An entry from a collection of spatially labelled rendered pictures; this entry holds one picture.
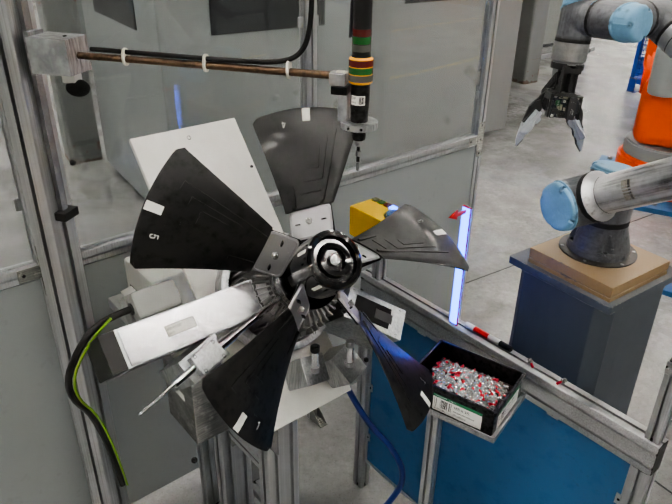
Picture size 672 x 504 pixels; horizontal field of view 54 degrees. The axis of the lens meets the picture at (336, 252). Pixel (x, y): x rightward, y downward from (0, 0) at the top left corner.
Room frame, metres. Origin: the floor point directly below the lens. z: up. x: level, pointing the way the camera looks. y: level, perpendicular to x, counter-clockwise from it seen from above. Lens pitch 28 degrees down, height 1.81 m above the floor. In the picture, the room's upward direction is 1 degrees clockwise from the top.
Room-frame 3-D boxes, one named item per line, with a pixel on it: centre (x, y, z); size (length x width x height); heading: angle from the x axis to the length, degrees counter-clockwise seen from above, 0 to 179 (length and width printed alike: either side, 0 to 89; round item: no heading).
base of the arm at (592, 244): (1.48, -0.67, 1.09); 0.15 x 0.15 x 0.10
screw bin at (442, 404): (1.17, -0.30, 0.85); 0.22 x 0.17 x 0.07; 55
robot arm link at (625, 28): (1.41, -0.58, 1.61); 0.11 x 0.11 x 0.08; 33
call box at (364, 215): (1.63, -0.13, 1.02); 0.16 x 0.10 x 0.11; 40
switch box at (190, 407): (1.29, 0.35, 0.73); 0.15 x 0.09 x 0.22; 40
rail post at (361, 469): (1.66, -0.10, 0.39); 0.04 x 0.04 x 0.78; 40
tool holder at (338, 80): (1.18, -0.03, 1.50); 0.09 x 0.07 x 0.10; 75
